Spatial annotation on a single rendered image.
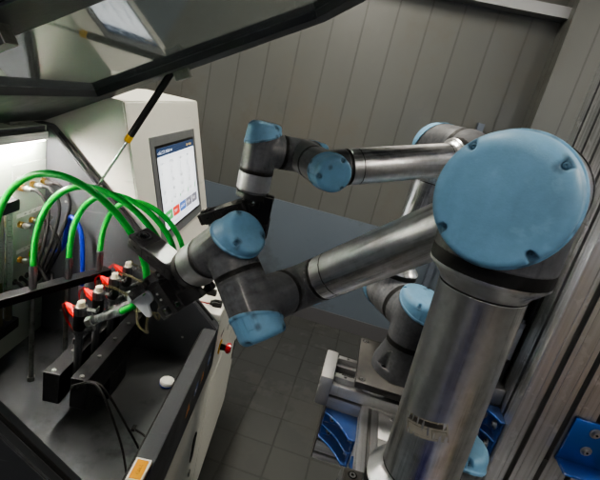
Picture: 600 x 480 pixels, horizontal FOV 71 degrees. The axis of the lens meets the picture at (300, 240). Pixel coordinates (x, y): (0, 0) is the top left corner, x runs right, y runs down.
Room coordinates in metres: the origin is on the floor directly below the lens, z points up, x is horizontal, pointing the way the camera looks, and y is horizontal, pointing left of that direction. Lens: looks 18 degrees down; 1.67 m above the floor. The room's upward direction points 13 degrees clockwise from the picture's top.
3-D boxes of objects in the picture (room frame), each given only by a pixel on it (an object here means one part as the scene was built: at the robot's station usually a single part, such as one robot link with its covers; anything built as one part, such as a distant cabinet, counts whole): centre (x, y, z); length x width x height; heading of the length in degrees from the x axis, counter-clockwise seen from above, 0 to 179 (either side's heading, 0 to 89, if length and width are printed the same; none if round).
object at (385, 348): (1.00, -0.34, 1.09); 0.15 x 0.15 x 0.10
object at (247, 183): (0.94, 0.13, 1.46); 0.08 x 0.08 x 0.05
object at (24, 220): (1.04, 0.71, 1.20); 0.13 x 0.03 x 0.31; 1
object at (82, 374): (0.93, 0.44, 0.91); 0.34 x 0.10 x 0.15; 1
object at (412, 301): (1.01, -0.34, 1.20); 0.13 x 0.12 x 0.14; 25
